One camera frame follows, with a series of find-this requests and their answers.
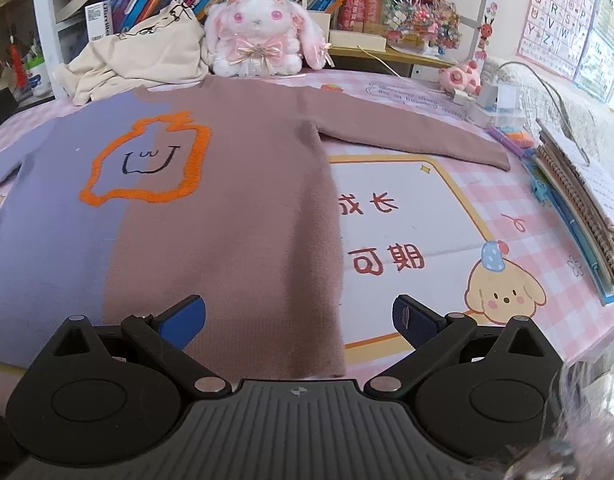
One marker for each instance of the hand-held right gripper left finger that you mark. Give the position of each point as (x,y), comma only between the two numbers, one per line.
(183,318)

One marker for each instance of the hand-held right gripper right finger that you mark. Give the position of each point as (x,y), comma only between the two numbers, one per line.
(416,321)

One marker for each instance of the purple and brown sweater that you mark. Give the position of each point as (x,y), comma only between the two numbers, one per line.
(222,200)

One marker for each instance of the stack of spiral notebooks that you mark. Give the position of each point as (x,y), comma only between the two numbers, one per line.
(582,200)

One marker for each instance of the small pink plush toy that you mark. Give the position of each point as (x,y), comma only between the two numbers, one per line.
(459,76)

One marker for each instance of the cream cloth garment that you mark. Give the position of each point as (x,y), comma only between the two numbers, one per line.
(137,55)

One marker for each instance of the pink white bunny plush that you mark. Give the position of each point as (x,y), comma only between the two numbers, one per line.
(259,30)

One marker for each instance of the colourful flower bundle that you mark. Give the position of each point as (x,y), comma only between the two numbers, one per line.
(422,19)

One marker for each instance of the white bookshelf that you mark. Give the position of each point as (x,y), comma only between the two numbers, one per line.
(52,20)

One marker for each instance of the colourful wall chart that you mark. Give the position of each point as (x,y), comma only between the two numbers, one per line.
(603,40)

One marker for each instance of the alphabet wall poster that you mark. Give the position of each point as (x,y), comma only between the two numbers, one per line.
(557,10)

